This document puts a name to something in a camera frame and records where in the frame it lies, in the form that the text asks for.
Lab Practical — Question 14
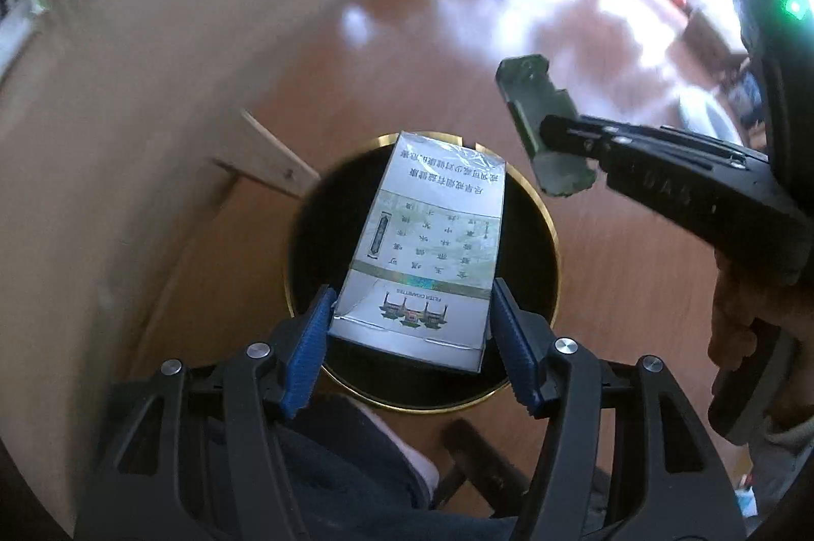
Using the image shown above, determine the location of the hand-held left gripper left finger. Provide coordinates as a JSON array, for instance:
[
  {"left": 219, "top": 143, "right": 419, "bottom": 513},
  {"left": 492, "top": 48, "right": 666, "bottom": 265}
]
[{"left": 75, "top": 285, "right": 338, "bottom": 541}]

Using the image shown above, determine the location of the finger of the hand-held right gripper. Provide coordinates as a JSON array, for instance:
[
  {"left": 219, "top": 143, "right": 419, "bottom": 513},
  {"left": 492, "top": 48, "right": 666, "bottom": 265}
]
[{"left": 539, "top": 114, "right": 643, "bottom": 179}]

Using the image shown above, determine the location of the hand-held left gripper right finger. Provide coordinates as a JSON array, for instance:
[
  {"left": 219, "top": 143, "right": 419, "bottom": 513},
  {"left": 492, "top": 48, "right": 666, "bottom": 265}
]
[{"left": 489, "top": 277, "right": 746, "bottom": 541}]

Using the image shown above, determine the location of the dark green small box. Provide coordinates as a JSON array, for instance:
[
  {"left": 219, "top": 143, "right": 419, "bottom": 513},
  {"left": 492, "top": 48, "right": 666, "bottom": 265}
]
[{"left": 496, "top": 53, "right": 599, "bottom": 197}]

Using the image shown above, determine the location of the black bin with gold rim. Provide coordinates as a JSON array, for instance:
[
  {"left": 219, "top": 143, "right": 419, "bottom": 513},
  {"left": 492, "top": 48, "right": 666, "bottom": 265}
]
[{"left": 283, "top": 131, "right": 561, "bottom": 413}]

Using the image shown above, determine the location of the green and white cigarette box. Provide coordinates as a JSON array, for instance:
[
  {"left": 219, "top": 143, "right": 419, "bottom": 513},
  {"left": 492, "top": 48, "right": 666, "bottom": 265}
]
[{"left": 327, "top": 131, "right": 506, "bottom": 375}]

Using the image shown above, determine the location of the person's right forearm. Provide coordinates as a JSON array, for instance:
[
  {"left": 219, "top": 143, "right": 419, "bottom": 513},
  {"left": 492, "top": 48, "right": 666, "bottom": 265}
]
[{"left": 760, "top": 388, "right": 814, "bottom": 456}]

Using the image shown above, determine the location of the person's right hand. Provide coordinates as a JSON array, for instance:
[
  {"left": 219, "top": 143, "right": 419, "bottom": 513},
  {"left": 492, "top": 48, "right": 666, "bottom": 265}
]
[{"left": 709, "top": 247, "right": 764, "bottom": 372}]

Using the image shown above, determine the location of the white round object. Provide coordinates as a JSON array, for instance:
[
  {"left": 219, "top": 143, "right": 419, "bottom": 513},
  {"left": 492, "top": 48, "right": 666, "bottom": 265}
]
[{"left": 677, "top": 86, "right": 748, "bottom": 143}]

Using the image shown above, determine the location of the black chair base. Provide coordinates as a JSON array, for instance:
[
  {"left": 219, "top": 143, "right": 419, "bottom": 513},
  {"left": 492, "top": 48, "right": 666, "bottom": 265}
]
[{"left": 432, "top": 419, "right": 529, "bottom": 517}]

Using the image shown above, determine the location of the person's white shoe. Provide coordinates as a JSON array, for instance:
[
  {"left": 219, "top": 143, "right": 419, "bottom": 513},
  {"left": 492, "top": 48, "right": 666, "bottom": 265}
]
[{"left": 356, "top": 398, "right": 441, "bottom": 510}]

